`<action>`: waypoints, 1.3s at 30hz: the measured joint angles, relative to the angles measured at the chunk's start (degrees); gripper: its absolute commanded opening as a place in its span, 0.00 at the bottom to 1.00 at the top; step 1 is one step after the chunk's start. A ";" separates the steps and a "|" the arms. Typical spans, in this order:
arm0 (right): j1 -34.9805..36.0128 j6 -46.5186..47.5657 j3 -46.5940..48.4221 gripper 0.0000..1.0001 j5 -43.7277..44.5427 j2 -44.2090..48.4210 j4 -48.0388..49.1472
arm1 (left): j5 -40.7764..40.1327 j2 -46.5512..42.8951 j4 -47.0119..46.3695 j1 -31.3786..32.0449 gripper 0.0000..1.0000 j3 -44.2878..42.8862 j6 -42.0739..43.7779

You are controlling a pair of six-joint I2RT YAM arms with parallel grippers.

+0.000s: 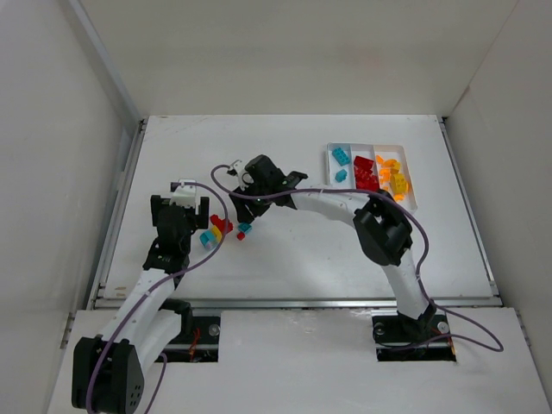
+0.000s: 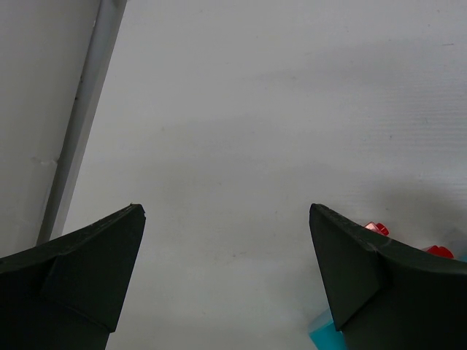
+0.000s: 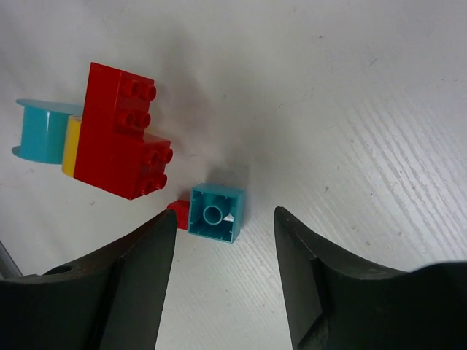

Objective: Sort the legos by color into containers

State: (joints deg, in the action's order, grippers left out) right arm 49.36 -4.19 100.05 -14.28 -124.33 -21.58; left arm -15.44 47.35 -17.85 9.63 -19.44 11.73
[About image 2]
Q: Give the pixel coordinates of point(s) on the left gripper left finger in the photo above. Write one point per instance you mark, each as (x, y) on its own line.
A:
(69, 292)

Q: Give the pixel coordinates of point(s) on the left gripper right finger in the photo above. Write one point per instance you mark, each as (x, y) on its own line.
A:
(384, 294)

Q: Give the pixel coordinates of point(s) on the aluminium rail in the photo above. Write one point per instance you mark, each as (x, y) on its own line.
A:
(94, 72)

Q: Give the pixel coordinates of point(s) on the teal yellow lego stack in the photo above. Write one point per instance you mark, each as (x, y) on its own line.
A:
(323, 333)

